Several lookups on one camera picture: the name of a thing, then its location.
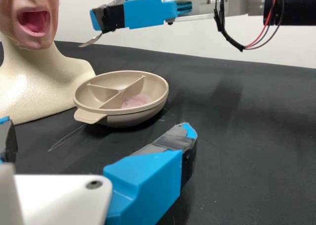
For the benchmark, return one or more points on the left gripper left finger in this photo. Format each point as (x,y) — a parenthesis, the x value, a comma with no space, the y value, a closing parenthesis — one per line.
(6,138)

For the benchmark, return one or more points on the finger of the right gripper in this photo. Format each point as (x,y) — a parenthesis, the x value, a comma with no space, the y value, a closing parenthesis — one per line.
(143,12)

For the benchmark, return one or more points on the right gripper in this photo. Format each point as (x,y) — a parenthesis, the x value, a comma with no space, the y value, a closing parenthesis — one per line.
(237,2)

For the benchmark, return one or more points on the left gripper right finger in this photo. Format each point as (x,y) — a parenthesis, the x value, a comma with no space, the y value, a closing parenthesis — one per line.
(148,178)

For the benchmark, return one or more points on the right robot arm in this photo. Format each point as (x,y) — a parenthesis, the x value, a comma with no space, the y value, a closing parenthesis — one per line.
(293,5)

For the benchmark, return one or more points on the dummy head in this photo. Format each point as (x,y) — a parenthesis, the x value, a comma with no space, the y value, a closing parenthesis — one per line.
(32,81)

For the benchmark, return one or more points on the pink food lump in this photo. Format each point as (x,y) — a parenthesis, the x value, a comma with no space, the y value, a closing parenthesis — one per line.
(137,102)

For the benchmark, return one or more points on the beige divided bowl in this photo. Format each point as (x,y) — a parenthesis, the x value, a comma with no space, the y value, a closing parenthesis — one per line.
(138,96)

